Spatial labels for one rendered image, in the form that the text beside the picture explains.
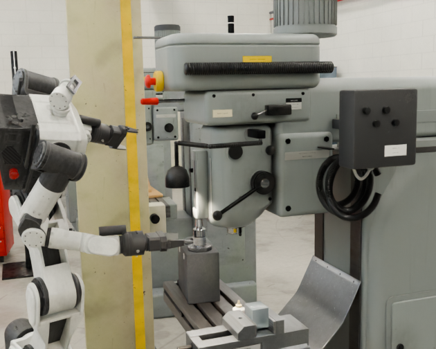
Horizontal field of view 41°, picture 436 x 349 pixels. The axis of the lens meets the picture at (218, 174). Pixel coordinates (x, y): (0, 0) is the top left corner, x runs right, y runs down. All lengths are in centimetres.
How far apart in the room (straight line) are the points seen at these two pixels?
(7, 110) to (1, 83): 864
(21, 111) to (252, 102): 80
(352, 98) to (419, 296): 76
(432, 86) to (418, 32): 588
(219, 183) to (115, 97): 182
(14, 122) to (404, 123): 121
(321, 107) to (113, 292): 220
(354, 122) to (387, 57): 686
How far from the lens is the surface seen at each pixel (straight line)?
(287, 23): 183
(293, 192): 178
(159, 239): 209
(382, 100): 161
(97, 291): 363
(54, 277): 222
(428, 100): 203
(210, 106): 165
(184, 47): 163
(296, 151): 177
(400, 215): 192
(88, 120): 244
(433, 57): 766
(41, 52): 1072
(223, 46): 166
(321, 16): 183
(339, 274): 202
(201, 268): 213
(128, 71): 346
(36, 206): 198
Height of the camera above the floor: 174
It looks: 9 degrees down
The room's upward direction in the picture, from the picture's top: 1 degrees counter-clockwise
